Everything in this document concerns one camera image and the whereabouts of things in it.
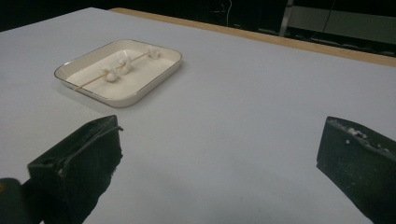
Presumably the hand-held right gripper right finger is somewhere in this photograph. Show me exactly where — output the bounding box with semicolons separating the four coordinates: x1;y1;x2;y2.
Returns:
316;116;396;224

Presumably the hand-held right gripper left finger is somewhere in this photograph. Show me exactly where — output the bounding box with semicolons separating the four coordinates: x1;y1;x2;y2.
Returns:
21;114;123;224

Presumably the thin wooden skewer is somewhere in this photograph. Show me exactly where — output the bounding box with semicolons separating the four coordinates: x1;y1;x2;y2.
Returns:
73;51;152;91

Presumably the white marshmallow piece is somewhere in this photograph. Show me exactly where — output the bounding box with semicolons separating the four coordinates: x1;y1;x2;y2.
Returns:
116;50;134;76
101;67;120;83
146;46;162;60

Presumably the white rectangular tray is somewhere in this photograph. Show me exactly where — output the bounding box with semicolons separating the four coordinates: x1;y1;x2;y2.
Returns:
53;38;183;109

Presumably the pale blue table sheet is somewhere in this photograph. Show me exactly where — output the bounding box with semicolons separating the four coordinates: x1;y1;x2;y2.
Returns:
0;7;396;224

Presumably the thin black cable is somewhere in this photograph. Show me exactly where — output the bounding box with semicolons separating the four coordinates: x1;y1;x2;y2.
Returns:
311;0;337;40

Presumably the white cable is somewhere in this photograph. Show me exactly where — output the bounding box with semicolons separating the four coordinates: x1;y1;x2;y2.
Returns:
226;0;233;28

